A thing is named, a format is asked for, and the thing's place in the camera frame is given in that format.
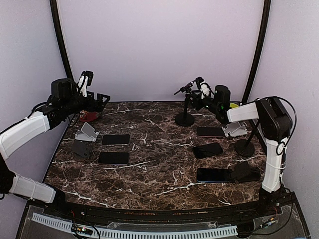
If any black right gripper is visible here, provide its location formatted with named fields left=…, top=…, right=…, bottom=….
left=186, top=90, right=221, bottom=113

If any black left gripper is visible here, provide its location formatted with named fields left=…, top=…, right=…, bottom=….
left=62, top=91, right=110, bottom=116

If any white folding phone stand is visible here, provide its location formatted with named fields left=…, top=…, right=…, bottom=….
left=75, top=122, right=100, bottom=142

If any purple phone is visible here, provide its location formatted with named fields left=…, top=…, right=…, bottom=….
left=101, top=134, right=130, bottom=145

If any grey small phone stand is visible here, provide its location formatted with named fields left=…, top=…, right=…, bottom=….
left=222, top=122, right=248, bottom=137

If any dark grey stand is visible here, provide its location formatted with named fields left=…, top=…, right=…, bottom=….
left=72, top=140, right=92, bottom=159

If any dark phone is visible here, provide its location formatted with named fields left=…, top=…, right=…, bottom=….
left=197, top=127, right=225, bottom=137
left=192, top=143, right=223, bottom=159

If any blue edged black phone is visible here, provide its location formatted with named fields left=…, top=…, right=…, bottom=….
left=197, top=168, right=231, bottom=183

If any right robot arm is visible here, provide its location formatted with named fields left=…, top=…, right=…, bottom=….
left=187, top=85, right=297, bottom=193

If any black rear gooseneck phone stand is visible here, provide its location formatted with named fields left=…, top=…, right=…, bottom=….
left=174, top=82, right=195, bottom=127

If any black front tripod phone stand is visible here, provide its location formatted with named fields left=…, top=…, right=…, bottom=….
left=234, top=120, right=260, bottom=157

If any red patterned round plate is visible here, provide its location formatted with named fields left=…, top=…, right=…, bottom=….
left=79, top=110, right=101, bottom=123

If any lime green plastic bowl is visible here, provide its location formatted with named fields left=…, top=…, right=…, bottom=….
left=229, top=102, right=240, bottom=108

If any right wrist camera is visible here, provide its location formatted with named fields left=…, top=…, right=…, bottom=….
left=194, top=77, right=214, bottom=99

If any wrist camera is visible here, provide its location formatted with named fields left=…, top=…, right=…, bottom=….
left=194, top=77, right=214, bottom=99
left=78, top=71, right=94, bottom=97

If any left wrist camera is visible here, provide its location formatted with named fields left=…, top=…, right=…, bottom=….
left=78, top=71, right=94, bottom=97

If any white cable duct strip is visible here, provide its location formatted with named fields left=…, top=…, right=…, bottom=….
left=31, top=213, right=238, bottom=239

